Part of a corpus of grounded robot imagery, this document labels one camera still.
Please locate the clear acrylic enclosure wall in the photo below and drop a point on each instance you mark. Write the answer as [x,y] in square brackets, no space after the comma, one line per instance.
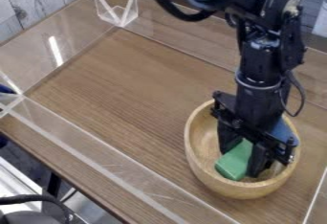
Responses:
[113,81]

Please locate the green rectangular block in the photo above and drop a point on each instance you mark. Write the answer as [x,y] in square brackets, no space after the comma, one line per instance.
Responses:
[232,164]

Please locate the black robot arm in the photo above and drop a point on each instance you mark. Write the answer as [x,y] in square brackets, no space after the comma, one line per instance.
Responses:
[271,48]

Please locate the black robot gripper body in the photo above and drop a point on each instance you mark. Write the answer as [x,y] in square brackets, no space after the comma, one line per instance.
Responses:
[254,112]

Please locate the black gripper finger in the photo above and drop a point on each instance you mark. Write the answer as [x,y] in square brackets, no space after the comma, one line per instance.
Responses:
[260,159]
[228,138]

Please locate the light wooden bowl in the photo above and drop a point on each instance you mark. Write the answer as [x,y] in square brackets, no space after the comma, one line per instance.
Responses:
[203,151]

